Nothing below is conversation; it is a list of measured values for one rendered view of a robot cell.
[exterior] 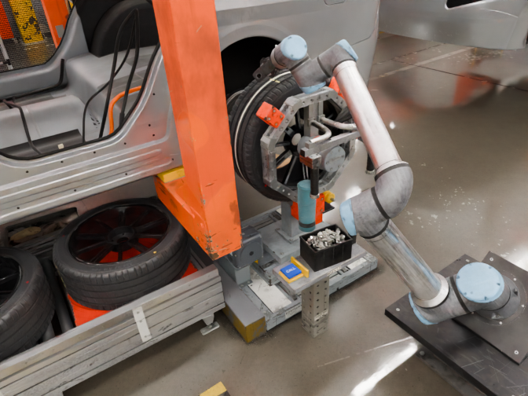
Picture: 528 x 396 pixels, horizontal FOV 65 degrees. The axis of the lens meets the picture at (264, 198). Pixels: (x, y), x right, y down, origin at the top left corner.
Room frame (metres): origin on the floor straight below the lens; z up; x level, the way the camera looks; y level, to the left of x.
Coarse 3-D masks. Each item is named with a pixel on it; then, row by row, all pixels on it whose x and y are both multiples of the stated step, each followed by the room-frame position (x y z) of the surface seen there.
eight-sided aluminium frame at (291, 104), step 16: (304, 96) 1.84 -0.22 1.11; (320, 96) 1.84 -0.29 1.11; (336, 96) 1.88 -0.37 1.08; (288, 112) 1.74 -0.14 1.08; (272, 128) 1.75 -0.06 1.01; (272, 144) 1.69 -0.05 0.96; (352, 144) 1.95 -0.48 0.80; (272, 160) 1.70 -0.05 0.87; (272, 176) 1.69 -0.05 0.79; (336, 176) 1.90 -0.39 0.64; (288, 192) 1.74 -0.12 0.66; (320, 192) 1.84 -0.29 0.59
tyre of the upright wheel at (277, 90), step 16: (256, 80) 2.00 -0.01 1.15; (272, 80) 1.94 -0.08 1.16; (288, 80) 1.89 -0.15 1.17; (240, 96) 1.95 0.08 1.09; (256, 96) 1.88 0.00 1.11; (272, 96) 1.82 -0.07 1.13; (288, 96) 1.85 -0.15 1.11; (240, 112) 1.88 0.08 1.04; (256, 112) 1.79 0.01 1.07; (240, 128) 1.82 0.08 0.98; (256, 128) 1.75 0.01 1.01; (240, 144) 1.78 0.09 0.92; (256, 144) 1.75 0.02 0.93; (240, 160) 1.78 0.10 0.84; (256, 160) 1.74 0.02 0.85; (240, 176) 1.88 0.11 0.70; (256, 176) 1.74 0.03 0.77; (320, 176) 1.95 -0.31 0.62; (272, 192) 1.78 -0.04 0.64
